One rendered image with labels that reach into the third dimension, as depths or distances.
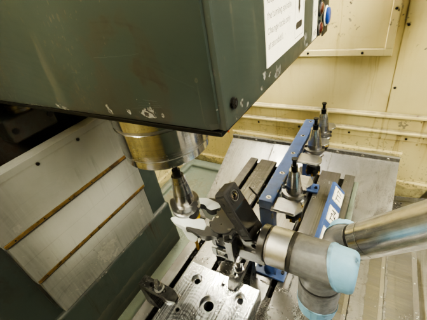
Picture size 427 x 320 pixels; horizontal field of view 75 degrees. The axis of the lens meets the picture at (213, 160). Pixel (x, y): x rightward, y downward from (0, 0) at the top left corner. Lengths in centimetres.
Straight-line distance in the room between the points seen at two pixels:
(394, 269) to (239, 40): 116
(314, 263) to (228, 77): 35
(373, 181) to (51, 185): 133
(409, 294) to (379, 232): 68
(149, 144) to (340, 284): 37
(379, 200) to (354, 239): 87
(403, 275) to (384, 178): 46
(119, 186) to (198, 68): 85
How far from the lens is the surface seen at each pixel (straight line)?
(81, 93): 39
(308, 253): 51
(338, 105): 147
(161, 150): 44
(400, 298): 123
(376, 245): 61
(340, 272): 51
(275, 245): 52
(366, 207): 146
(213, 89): 25
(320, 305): 60
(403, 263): 135
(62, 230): 97
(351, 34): 136
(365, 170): 155
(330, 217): 110
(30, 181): 87
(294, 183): 74
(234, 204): 52
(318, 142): 92
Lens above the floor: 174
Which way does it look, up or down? 34 degrees down
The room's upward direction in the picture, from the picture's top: 11 degrees counter-clockwise
